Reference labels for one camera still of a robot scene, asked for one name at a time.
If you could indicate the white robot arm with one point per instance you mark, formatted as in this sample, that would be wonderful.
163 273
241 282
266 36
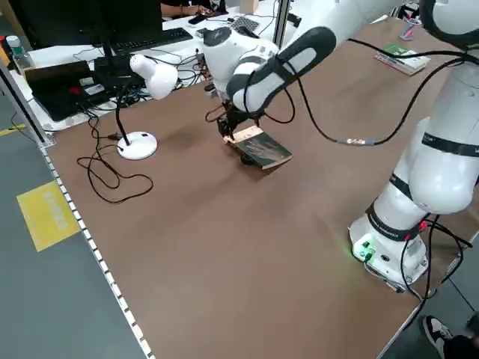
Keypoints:
430 168

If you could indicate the aluminium frame post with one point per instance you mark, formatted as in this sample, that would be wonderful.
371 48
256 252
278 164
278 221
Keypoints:
280 18

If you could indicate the person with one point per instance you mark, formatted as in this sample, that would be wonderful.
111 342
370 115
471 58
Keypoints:
464 346
176 9

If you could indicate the black perforated pad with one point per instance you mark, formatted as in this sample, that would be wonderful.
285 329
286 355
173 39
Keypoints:
245 23

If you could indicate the dark book with hand cover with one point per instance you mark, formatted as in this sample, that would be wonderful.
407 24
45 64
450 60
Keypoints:
265 149

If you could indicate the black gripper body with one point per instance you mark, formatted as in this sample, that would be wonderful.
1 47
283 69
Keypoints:
239 114

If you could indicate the clear plastic bottle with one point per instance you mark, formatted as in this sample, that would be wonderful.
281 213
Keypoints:
16 56

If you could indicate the black power strip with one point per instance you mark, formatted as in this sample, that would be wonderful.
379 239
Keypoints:
293 18

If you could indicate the black laptop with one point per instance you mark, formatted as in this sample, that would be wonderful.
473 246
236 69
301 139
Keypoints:
56 93

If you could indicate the person's black white shoe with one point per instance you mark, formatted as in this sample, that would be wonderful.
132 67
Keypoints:
436 331

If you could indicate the green and white book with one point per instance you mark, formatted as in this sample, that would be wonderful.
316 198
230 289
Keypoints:
402 56

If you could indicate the yellow floor sticker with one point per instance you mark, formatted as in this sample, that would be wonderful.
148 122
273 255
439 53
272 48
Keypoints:
48 217

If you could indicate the black computer monitor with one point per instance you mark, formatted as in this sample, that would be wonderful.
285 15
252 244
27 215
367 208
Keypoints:
75 22

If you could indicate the white desk lamp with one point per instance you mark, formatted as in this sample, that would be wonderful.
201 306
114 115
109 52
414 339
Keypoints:
161 78

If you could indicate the black keyboard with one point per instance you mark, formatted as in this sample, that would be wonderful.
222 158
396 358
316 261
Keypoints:
157 39

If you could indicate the clear pen cup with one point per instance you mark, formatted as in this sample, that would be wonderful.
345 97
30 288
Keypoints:
409 31

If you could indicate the wooden box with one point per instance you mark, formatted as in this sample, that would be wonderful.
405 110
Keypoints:
249 5

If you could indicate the black phone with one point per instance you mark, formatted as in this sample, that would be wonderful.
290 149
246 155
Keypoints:
195 19

